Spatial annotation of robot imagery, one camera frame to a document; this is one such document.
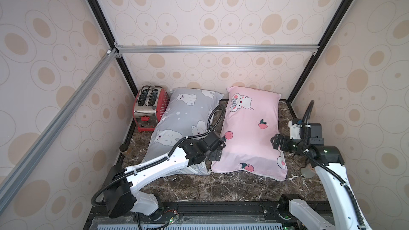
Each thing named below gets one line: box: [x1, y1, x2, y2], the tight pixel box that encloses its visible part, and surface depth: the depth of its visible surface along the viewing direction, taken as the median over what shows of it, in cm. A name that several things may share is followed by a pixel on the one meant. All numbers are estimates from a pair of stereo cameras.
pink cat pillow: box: [211, 86, 288, 182], surface depth 89 cm
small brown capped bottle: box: [119, 143, 129, 152], surface depth 86 cm
